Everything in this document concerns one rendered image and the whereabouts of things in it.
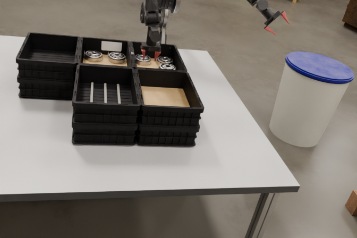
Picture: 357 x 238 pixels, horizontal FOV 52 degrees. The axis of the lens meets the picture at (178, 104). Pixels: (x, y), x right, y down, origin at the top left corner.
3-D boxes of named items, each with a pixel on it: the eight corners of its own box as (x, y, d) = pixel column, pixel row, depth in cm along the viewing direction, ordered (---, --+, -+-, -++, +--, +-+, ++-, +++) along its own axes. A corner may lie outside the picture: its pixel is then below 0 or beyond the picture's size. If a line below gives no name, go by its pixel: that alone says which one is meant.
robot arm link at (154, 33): (160, 11, 195) (143, 13, 193) (163, 19, 185) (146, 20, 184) (161, 33, 201) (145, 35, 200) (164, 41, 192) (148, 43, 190)
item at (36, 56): (29, 50, 222) (28, 32, 216) (79, 54, 229) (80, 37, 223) (16, 80, 189) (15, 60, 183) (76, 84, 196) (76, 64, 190)
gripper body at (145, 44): (160, 50, 201) (162, 37, 197) (142, 49, 198) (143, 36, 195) (159, 45, 206) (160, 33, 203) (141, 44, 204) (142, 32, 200)
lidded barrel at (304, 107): (337, 151, 333) (369, 81, 298) (279, 151, 318) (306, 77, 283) (305, 116, 382) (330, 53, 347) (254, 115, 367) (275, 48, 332)
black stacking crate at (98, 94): (76, 84, 195) (77, 65, 190) (132, 87, 202) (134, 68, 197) (71, 126, 162) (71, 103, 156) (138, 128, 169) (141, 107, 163)
